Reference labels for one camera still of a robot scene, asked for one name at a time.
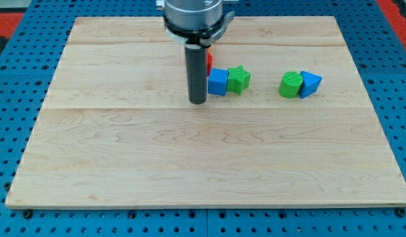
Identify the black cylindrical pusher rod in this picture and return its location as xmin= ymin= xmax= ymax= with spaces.
xmin=185 ymin=47 xmax=207 ymax=105

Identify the green star block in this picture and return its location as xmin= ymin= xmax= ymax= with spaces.
xmin=226 ymin=65 xmax=251 ymax=95

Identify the red block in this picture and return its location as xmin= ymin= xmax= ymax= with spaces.
xmin=207 ymin=51 xmax=213 ymax=76

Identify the blue cube block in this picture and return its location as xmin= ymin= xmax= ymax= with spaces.
xmin=208 ymin=68 xmax=229 ymax=96

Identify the green cylinder block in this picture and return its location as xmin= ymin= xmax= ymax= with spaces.
xmin=278 ymin=71 xmax=303 ymax=99

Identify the wooden board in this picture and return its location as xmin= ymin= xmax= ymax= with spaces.
xmin=5 ymin=16 xmax=406 ymax=209

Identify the blue triangle block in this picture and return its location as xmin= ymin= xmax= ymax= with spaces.
xmin=299 ymin=71 xmax=322 ymax=99

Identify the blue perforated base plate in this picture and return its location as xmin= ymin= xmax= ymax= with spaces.
xmin=0 ymin=0 xmax=406 ymax=236

